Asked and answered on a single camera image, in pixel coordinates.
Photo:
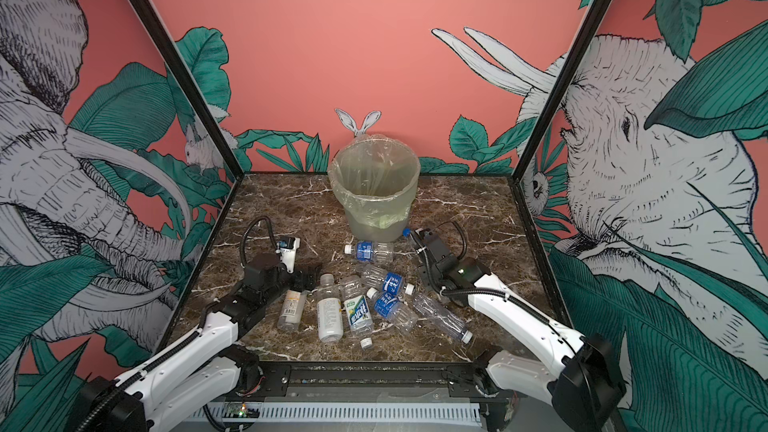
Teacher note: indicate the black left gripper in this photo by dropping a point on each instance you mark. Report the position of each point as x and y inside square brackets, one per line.
[310, 275]

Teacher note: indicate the bottle yellow white label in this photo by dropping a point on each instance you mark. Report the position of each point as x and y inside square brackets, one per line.
[290, 316]

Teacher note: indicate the white opaque label bottle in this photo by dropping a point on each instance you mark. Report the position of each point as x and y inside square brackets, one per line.
[328, 310]

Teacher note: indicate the bottle green white label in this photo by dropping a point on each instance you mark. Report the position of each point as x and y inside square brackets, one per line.
[355, 304]

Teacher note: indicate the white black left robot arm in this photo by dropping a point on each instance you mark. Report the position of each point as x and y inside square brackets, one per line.
[206, 362]

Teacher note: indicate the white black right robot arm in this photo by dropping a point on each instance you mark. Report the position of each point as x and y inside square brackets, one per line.
[575, 374]

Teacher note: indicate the green plastic bin liner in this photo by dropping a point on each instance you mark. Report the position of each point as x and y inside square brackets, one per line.
[375, 183]

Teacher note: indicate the grey mesh waste bin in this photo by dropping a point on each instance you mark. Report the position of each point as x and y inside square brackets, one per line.
[377, 219]

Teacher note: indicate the long clear bottle white cap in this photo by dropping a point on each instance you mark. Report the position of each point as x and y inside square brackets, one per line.
[442, 318]

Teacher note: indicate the water bottle blue label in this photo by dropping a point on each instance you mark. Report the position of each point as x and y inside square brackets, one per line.
[386, 281]

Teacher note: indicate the blue label bottle white cap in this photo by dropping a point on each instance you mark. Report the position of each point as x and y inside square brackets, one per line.
[393, 310]

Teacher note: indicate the Pocari bottle blue label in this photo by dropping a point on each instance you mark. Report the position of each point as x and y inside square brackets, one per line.
[380, 253]

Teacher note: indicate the loose white bottle cap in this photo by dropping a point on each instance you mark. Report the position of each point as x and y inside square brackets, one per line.
[366, 342]

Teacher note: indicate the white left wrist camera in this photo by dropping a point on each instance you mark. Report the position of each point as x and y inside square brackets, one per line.
[287, 249]

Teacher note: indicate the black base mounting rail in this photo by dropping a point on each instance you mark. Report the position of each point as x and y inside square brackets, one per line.
[372, 375]

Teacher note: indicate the white slotted cable duct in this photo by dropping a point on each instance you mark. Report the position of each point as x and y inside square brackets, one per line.
[461, 414]

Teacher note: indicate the black right frame post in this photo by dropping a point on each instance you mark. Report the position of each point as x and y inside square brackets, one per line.
[592, 20]

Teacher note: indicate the black frame post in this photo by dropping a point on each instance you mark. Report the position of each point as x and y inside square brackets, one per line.
[158, 32]
[592, 20]

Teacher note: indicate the black left frame post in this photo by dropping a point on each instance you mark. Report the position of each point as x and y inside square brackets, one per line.
[158, 32]

